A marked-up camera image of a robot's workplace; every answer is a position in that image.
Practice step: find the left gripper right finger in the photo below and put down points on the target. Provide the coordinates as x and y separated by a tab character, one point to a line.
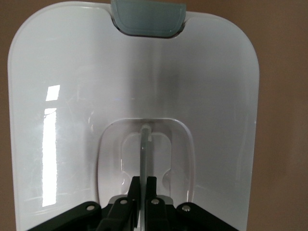
163	216

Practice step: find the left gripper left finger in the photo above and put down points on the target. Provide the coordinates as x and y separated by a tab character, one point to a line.
120	216

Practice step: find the grey lid latch clip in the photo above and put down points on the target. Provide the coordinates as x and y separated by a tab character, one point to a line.
146	16

